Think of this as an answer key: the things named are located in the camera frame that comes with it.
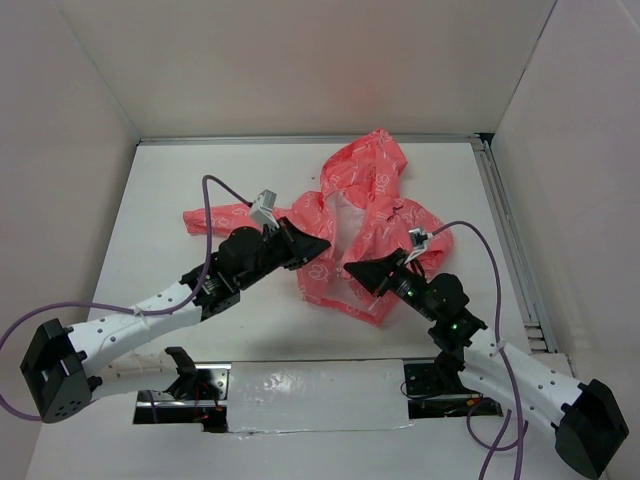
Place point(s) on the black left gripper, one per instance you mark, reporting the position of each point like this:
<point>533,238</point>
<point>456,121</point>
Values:
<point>302,247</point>

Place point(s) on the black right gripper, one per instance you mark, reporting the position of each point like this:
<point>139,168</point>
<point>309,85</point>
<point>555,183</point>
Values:
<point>372,272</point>

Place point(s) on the pink hooded jacket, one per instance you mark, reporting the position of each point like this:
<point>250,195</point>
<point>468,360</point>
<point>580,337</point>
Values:
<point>359,208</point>

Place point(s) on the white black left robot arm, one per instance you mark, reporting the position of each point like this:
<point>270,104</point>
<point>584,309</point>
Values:
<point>68,368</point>

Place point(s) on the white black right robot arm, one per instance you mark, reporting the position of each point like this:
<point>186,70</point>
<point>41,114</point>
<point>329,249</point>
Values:
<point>583,420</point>

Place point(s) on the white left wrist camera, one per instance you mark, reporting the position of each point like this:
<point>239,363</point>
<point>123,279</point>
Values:
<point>261,210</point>

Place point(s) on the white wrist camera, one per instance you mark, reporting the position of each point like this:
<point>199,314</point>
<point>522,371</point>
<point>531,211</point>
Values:
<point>420,240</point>
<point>261,210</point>

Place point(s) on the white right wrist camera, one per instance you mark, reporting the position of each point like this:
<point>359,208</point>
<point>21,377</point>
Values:
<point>420,240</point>

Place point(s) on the silver base rail with tape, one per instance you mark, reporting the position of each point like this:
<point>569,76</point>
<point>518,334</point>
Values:
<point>314,397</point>

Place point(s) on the aluminium frame rail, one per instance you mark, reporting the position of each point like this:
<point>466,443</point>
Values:
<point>453,175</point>

